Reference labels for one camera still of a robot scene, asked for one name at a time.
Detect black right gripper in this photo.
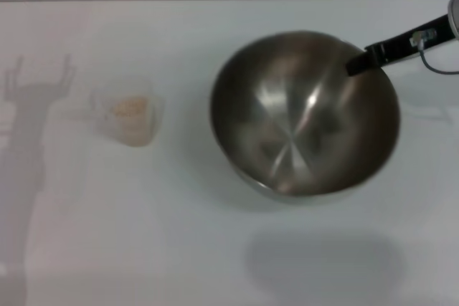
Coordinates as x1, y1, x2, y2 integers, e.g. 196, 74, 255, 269
346, 14, 457, 77

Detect stainless steel mixing bowl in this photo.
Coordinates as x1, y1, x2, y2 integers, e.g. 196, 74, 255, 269
209, 29, 402, 206

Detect white rice grains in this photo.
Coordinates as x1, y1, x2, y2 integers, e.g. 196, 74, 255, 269
111, 95, 151, 148

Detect clear plastic measuring cup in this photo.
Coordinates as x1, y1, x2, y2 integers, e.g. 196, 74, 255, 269
89, 76, 166, 148

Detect grey right gripper cable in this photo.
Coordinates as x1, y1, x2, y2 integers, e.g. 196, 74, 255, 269
417, 39, 459, 76

